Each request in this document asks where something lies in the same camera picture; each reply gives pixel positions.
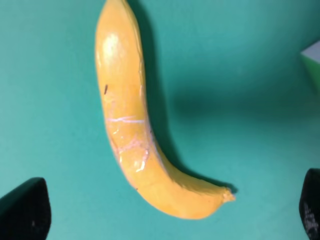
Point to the yellow banana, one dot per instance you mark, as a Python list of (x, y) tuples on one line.
[(121, 77)]

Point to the green table cloth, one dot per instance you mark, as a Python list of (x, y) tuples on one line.
[(229, 98)]

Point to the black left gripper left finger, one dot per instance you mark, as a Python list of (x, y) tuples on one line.
[(25, 211)]

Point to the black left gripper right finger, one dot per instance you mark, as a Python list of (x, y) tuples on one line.
[(309, 204)]

